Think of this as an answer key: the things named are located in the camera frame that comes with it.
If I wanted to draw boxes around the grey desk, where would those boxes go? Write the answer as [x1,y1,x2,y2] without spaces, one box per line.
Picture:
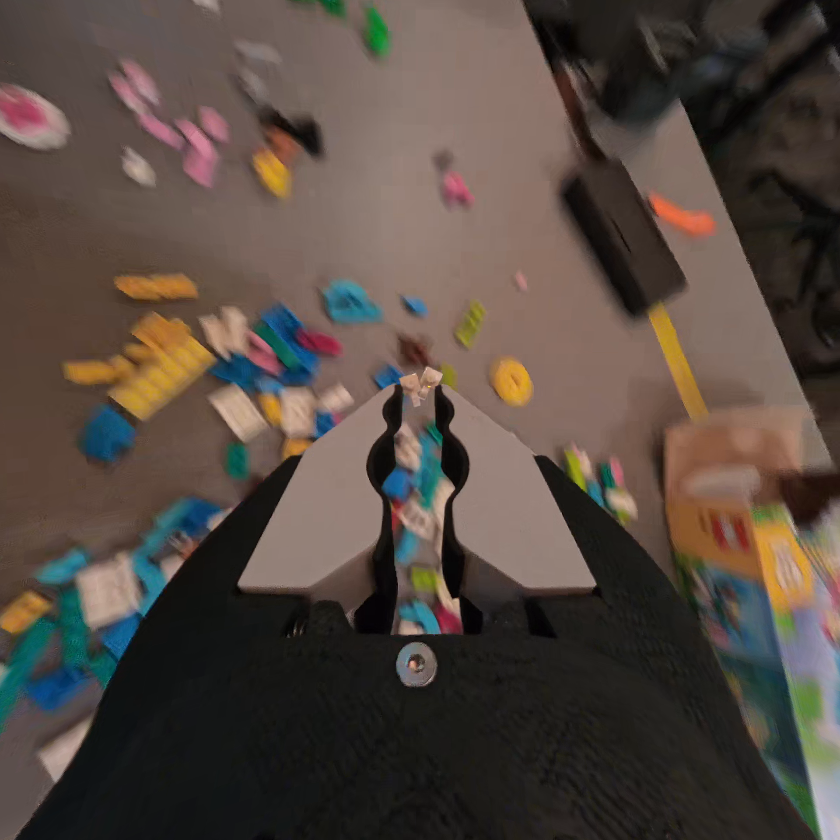
[0,0,834,788]

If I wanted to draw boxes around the cyan arch toy brick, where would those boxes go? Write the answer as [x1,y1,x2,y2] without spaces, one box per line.
[320,279,385,326]

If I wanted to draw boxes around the white angled toy brick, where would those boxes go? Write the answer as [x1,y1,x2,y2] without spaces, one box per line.
[399,367,444,408]

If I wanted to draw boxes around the pile of colourful toy bricks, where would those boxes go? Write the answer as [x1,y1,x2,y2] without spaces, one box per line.
[0,302,641,782]

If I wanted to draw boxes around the colourful cardboard box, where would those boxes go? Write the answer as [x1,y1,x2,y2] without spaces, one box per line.
[659,407,840,840]

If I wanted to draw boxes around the dark brown wedge toy brick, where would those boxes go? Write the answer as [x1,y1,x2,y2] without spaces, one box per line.
[259,108,324,158]

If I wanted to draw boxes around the yellow round toy plate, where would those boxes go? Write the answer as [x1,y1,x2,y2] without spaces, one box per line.
[489,356,534,408]

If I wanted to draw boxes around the lime green toy brick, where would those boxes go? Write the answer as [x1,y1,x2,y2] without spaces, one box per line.
[454,301,488,349]

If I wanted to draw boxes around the black rectangular block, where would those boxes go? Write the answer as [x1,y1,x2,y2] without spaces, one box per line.
[561,157,689,319]

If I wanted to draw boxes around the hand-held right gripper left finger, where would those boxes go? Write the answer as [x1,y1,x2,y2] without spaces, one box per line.
[236,384,404,634]

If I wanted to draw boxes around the yellow round toy brick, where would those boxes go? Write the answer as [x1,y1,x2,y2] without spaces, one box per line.
[251,147,293,199]

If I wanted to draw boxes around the yellow tape strip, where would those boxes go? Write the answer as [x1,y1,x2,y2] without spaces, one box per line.
[648,303,710,421]

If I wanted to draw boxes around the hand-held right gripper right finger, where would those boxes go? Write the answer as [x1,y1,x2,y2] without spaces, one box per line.
[433,386,597,634]

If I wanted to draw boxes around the orange angled toy brick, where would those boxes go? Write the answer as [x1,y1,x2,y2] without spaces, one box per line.
[264,126,301,165]

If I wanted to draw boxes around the blue curved toy brick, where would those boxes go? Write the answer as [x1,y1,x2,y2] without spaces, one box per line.
[79,403,137,463]

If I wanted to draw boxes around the group of green toy bricks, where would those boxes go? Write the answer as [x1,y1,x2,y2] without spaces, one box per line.
[289,0,393,59]

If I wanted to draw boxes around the orange tape tab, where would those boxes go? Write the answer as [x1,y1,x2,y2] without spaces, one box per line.
[648,192,718,237]

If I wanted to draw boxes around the white round pie toy brick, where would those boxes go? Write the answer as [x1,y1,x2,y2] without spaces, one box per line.
[0,82,72,152]

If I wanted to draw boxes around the group of yellow toy bricks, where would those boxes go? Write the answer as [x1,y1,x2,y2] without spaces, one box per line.
[62,272,217,421]

